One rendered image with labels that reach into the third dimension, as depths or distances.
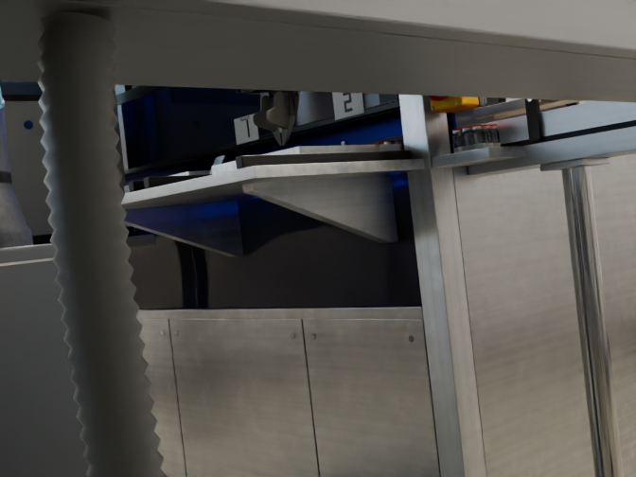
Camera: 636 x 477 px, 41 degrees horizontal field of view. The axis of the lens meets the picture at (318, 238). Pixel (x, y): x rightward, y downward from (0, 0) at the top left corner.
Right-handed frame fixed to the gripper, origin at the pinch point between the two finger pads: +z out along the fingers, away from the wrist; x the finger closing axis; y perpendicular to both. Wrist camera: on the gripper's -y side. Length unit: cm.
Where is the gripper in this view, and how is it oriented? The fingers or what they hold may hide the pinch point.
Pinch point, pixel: (285, 138)
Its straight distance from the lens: 153.8
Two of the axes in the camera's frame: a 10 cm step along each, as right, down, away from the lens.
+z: 1.1, 9.9, 0.1
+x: 6.7, -0.7, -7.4
